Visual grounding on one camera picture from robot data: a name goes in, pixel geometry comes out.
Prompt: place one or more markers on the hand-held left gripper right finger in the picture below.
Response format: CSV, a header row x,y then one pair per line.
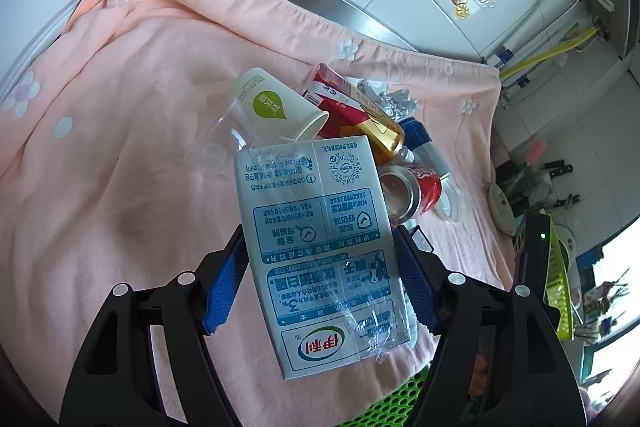
x,y
415,287

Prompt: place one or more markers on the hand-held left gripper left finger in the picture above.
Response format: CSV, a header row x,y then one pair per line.
x,y
225,287

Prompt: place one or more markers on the white and blue milk carton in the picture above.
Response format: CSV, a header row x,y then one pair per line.
x,y
310,232

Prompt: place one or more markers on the green plastic basket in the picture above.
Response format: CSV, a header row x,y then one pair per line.
x,y
395,399

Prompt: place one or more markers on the clear plastic cup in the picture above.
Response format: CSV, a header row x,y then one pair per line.
x,y
220,137

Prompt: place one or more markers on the lime green dish rack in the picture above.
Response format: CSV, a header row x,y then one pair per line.
x,y
557,287

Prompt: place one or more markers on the white round dish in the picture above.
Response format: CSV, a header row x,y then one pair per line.
x,y
500,207

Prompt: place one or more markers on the clear plastic lid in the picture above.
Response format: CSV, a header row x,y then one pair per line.
x,y
452,207

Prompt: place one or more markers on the red soda can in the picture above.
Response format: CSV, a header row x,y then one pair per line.
x,y
425,192

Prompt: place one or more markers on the pink flower-print blanket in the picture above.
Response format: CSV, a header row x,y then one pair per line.
x,y
125,157

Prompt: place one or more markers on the red and gold drink carton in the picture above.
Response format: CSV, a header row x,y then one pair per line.
x,y
350,117

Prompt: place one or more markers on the crumpled silver foil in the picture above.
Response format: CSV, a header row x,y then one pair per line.
x,y
395,102

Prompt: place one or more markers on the white paper cup green label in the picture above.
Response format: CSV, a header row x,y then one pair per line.
x,y
270,102

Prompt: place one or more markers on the fruit wall sticker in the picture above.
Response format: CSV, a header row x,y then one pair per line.
x,y
460,2

